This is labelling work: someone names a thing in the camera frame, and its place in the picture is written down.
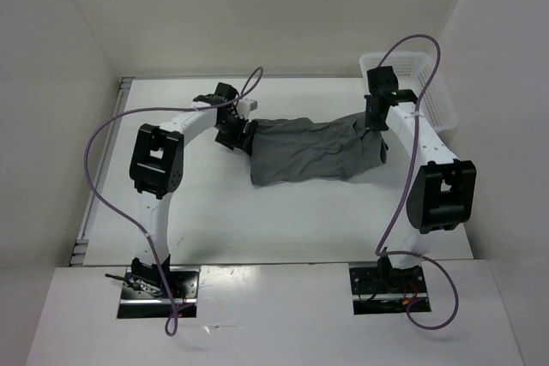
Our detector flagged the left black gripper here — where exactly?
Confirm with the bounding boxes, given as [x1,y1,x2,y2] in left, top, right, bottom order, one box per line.
[215,113,258,155]

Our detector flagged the grey shorts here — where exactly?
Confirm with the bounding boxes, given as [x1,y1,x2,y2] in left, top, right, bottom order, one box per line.
[250,112,388,187]

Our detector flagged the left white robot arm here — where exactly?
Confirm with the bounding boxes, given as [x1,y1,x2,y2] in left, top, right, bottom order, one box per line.
[130,82,257,297]

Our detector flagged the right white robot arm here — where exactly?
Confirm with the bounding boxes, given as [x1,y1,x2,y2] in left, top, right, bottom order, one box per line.
[365,66,477,291]

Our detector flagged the white plastic basket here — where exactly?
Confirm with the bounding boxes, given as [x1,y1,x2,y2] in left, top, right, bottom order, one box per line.
[359,51,458,133]

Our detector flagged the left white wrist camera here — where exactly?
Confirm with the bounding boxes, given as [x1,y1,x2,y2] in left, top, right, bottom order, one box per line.
[236,99,258,117]

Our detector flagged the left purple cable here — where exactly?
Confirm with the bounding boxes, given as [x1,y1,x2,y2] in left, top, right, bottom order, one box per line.
[83,66,264,336]

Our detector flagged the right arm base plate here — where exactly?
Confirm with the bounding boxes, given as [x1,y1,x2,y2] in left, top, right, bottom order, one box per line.
[348,261,431,315]

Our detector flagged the aluminium table edge rail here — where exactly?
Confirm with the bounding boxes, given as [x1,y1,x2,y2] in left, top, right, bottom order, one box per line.
[69,77,134,267]

